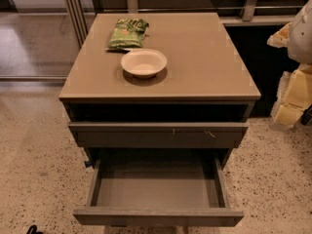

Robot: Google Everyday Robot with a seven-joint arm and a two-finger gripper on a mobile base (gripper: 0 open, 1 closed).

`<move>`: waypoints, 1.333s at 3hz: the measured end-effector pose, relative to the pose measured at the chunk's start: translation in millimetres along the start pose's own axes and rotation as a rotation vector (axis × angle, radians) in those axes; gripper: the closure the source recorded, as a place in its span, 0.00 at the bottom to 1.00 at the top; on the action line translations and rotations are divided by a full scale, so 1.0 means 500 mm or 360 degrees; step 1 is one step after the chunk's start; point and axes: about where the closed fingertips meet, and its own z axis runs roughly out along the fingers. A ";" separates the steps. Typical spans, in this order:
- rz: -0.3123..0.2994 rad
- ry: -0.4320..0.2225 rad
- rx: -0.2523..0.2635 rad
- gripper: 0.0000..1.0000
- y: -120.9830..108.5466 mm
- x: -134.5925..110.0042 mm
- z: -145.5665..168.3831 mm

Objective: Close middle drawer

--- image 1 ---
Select metal railing frame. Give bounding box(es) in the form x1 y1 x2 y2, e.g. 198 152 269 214
64 0 308 45

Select grey drawer cabinet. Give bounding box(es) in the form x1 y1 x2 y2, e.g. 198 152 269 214
59 14 260 163

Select black object on floor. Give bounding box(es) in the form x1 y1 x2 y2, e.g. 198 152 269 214
26 225 43 234

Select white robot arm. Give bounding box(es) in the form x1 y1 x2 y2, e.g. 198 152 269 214
267 0 312 131

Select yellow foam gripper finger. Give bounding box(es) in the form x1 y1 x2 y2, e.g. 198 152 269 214
267 22 312 128

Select dark object at right edge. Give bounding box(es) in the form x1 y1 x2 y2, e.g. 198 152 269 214
300 105 312 126

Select beige paper bowl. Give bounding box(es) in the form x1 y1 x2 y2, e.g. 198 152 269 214
121 49 167 79

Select green chip bag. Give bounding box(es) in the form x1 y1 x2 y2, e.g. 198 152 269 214
107 18 149 50

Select grey top drawer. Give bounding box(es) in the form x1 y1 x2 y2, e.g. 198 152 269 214
69 122 249 148

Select grey drawer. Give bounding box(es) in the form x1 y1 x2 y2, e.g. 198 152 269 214
69 122 249 148
73 152 244 227

